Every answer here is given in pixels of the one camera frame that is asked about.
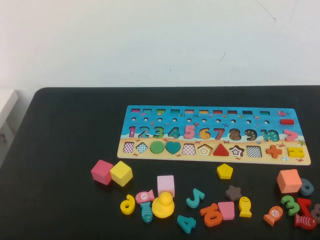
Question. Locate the yellow pentagon piece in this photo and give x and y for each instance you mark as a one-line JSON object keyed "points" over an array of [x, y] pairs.
{"points": [[225, 171]]}

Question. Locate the colourful wooden puzzle board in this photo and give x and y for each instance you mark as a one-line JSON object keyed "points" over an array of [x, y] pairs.
{"points": [[175, 117]]}

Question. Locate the green circle piece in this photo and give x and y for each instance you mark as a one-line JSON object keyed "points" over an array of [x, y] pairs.
{"points": [[157, 147]]}

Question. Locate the teal heart piece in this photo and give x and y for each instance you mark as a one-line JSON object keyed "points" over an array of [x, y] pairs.
{"points": [[173, 147]]}

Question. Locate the pink number five piece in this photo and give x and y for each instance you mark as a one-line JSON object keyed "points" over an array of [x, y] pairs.
{"points": [[191, 135]]}

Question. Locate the red triangle piece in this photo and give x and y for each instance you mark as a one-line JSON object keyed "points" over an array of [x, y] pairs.
{"points": [[221, 151]]}

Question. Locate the pink fish piece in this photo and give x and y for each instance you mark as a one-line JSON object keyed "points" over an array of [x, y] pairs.
{"points": [[143, 196]]}

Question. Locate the yellow number six piece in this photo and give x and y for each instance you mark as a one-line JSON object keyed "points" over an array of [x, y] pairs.
{"points": [[129, 198]]}

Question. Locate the teal number five piece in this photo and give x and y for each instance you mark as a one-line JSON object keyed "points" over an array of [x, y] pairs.
{"points": [[192, 203]]}

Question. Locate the teal fish piece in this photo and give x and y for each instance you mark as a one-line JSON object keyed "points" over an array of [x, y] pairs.
{"points": [[146, 212]]}

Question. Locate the orange number six piece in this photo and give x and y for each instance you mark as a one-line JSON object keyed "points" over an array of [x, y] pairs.
{"points": [[203, 212]]}

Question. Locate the brown star piece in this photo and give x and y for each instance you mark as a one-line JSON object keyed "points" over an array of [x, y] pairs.
{"points": [[233, 193]]}

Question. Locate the teal number four piece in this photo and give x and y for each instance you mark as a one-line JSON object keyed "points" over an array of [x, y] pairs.
{"points": [[187, 223]]}

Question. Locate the pink trapezoid piece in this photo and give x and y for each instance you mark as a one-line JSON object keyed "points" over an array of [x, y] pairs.
{"points": [[227, 211]]}

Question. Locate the orange plus sign piece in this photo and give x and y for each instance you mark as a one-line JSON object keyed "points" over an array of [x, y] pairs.
{"points": [[274, 151]]}

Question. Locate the yellow fish piece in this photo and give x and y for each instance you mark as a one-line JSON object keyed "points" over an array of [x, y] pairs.
{"points": [[245, 206]]}

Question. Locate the red minus sign piece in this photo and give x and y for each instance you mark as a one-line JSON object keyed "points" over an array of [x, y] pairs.
{"points": [[286, 121]]}

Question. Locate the pink greater-than sign piece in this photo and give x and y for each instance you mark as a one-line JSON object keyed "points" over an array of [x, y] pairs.
{"points": [[295, 135]]}

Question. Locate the yellow equals sign piece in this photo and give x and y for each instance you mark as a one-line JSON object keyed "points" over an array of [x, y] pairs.
{"points": [[295, 149]]}

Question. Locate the orange fish piece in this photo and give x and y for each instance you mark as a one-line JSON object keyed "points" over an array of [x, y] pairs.
{"points": [[273, 214]]}

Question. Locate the green number three piece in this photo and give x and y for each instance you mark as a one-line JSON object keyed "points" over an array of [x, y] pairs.
{"points": [[292, 206]]}

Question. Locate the grey blue number zero piece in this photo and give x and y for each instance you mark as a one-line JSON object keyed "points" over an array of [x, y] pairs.
{"points": [[311, 186]]}

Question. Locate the red number seven piece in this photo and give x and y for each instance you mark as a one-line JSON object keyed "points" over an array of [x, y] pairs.
{"points": [[305, 203]]}

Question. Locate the red fish piece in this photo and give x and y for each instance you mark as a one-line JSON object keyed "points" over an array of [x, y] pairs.
{"points": [[303, 222]]}

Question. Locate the brown number eight piece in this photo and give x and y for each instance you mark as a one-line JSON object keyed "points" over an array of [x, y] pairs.
{"points": [[317, 207]]}

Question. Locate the light pink cube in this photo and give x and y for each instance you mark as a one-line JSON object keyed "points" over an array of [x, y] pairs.
{"points": [[165, 183]]}

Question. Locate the yellow cube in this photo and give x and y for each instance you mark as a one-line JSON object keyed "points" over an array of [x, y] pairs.
{"points": [[121, 173]]}

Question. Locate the pink red cube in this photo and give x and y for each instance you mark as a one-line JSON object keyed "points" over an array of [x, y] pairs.
{"points": [[101, 171]]}

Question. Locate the yellow duck toy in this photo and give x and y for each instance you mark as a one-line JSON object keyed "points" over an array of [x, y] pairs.
{"points": [[163, 206]]}

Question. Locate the salmon orange cube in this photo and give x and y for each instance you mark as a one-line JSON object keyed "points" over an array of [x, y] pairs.
{"points": [[287, 181]]}

